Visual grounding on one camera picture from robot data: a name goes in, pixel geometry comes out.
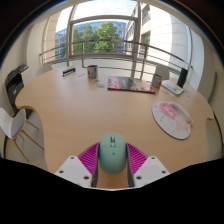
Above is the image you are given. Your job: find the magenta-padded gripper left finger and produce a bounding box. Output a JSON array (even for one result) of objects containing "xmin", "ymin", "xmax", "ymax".
[{"xmin": 54, "ymin": 142, "xmax": 101, "ymax": 188}]

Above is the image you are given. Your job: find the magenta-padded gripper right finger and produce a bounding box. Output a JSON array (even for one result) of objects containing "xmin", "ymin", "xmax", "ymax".
[{"xmin": 125, "ymin": 142, "xmax": 171, "ymax": 188}]

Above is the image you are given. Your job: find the mint green computer mouse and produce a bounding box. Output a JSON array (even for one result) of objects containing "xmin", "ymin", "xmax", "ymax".
[{"xmin": 97, "ymin": 132, "xmax": 128, "ymax": 176}]

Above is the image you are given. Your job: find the round white pink mouse pad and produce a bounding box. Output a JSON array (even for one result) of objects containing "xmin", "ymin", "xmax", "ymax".
[{"xmin": 151, "ymin": 100, "xmax": 194, "ymax": 140}]

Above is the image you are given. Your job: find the white chair with wooden legs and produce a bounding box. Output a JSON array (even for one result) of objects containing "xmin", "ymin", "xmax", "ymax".
[{"xmin": 0, "ymin": 107, "xmax": 45, "ymax": 163}]

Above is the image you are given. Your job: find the white illustrated book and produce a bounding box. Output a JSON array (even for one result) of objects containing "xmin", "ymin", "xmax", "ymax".
[{"xmin": 161, "ymin": 79, "xmax": 185, "ymax": 96}]

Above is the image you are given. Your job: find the red and dark magazine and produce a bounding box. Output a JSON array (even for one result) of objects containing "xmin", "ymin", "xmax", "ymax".
[{"xmin": 107, "ymin": 75, "xmax": 157, "ymax": 94}]

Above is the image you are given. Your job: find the black cylindrical speaker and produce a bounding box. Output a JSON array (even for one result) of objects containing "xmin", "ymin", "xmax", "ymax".
[{"xmin": 176, "ymin": 67, "xmax": 189, "ymax": 89}]

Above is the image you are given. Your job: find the dark blue stapler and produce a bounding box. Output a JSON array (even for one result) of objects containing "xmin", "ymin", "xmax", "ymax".
[{"xmin": 62, "ymin": 67, "xmax": 77, "ymax": 78}]

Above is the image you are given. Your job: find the white plastic chair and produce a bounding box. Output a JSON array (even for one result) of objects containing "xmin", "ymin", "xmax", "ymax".
[
  {"xmin": 155, "ymin": 63, "xmax": 171, "ymax": 81},
  {"xmin": 35, "ymin": 64, "xmax": 54, "ymax": 77}
]

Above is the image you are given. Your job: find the blue and white printed mug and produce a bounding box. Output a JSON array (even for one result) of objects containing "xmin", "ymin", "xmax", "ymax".
[{"xmin": 87, "ymin": 64, "xmax": 99, "ymax": 80}]

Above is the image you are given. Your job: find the black office printer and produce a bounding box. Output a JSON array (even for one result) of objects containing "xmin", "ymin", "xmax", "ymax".
[{"xmin": 4, "ymin": 63, "xmax": 34, "ymax": 118}]

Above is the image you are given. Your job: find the grey-green door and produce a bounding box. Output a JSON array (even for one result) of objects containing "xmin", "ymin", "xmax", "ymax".
[{"xmin": 207, "ymin": 71, "xmax": 218, "ymax": 103}]

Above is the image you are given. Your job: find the metal window railing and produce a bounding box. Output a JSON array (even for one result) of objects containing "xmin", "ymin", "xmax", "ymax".
[{"xmin": 39, "ymin": 39, "xmax": 194, "ymax": 79}]

